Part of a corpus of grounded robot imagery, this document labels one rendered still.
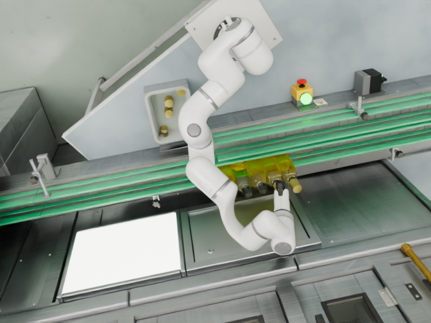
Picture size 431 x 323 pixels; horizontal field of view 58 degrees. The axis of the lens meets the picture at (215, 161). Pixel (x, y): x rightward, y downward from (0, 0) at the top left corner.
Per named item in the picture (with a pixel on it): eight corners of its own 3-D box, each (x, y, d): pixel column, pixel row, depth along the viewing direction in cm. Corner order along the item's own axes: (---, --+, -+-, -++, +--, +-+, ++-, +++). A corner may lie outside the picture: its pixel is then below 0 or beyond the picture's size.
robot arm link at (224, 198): (233, 175, 119) (285, 222, 117) (210, 200, 126) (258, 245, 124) (222, 185, 112) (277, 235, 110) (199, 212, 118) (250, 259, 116)
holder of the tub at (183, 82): (158, 145, 168) (159, 154, 161) (143, 86, 153) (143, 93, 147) (197, 138, 169) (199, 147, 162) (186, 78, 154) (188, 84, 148)
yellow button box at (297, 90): (291, 100, 166) (297, 107, 159) (290, 84, 162) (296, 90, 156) (307, 97, 166) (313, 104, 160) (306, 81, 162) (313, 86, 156)
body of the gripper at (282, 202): (294, 232, 127) (292, 210, 136) (293, 207, 122) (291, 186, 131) (271, 232, 128) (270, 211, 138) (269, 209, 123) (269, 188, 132)
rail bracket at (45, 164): (50, 174, 163) (38, 206, 144) (36, 140, 155) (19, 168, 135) (62, 172, 164) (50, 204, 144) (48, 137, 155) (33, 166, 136)
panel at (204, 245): (76, 235, 157) (58, 304, 128) (73, 230, 155) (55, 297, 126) (291, 191, 162) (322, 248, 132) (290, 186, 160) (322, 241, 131)
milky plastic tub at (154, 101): (155, 136, 165) (156, 145, 157) (143, 86, 153) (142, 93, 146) (195, 128, 165) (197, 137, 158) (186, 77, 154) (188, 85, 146)
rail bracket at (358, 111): (345, 107, 157) (360, 121, 145) (346, 90, 153) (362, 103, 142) (354, 106, 157) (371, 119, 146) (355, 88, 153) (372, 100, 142)
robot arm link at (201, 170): (246, 158, 113) (246, 161, 128) (194, 111, 115) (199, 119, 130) (209, 200, 113) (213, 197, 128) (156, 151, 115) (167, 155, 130)
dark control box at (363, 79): (353, 88, 167) (362, 95, 160) (354, 70, 163) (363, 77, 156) (371, 85, 168) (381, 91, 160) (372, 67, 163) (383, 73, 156)
